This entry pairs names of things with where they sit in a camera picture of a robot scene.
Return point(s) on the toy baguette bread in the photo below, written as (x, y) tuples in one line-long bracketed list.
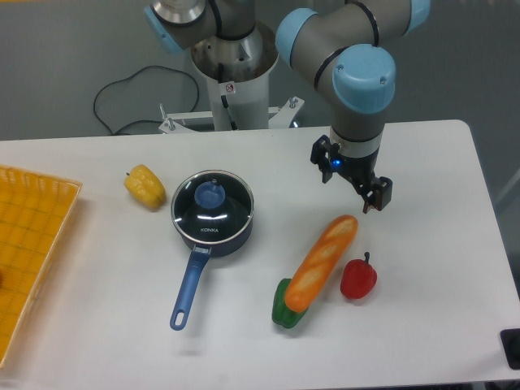
[(311, 276)]

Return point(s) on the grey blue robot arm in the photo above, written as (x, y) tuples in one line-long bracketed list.
[(340, 54)]

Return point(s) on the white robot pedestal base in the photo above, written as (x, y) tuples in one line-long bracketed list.
[(237, 75)]

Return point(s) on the green toy bell pepper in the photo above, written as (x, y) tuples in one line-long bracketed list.
[(280, 313)]

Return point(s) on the black device at table edge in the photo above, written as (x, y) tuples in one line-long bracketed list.
[(510, 339)]

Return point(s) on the blue saucepan with handle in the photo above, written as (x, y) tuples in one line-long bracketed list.
[(198, 258)]

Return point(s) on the red toy bell pepper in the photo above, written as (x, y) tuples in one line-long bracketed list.
[(359, 278)]

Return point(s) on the yellow plastic basket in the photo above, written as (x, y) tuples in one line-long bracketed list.
[(35, 208)]

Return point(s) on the glass pot lid blue knob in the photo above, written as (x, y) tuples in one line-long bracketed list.
[(212, 207)]

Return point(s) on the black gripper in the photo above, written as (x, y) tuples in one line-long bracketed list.
[(376, 192)]

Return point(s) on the yellow toy bell pepper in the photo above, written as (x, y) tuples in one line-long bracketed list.
[(145, 187)]

